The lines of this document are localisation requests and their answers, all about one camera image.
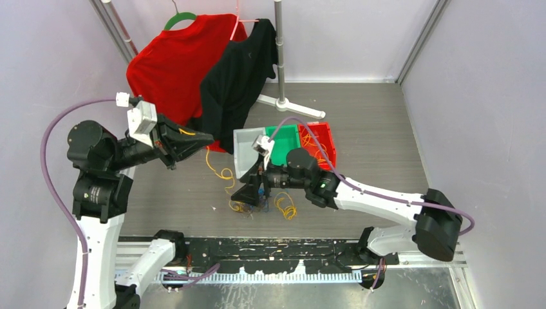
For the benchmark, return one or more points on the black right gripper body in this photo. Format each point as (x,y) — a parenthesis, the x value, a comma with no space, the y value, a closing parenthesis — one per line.
(271,177)

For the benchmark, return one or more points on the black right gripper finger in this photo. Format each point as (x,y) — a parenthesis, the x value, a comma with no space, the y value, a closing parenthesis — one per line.
(248,194)
(256,176)

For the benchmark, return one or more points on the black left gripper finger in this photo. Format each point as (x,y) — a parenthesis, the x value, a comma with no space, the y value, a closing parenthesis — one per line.
(180,135)
(179,150)

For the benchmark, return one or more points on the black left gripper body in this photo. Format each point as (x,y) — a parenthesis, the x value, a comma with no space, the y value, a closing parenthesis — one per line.
(160,141)

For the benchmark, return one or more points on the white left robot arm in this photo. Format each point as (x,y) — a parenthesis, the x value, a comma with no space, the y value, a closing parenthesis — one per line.
(100,200)

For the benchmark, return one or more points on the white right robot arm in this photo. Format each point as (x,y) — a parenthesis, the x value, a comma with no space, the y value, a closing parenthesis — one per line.
(426,222)

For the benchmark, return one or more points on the white plastic bin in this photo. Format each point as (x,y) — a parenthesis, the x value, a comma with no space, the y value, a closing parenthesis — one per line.
(244,155)

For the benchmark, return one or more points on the green plastic bin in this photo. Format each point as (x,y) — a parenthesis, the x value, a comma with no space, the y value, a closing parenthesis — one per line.
(286,139)

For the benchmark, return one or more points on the red plastic bin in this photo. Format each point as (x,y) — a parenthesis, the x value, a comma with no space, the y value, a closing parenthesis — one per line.
(324,149)

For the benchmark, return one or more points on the red shirt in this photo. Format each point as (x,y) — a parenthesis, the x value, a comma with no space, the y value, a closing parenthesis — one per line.
(169,70)

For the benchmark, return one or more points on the white clothes rack stand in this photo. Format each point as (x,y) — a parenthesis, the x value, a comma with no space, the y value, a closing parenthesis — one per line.
(282,103)

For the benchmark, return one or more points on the black shirt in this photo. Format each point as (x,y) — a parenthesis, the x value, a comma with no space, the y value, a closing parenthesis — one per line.
(233,85)

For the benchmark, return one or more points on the green clothes hanger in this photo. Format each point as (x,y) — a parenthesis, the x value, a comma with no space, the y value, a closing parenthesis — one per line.
(178,17)

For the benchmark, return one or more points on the pink clothes hanger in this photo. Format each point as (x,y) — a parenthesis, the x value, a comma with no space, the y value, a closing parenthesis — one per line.
(238,20)

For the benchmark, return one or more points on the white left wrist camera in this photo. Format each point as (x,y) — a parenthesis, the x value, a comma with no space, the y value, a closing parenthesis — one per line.
(141,121)

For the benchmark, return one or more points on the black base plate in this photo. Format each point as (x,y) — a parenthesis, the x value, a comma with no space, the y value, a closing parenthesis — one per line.
(272,255)

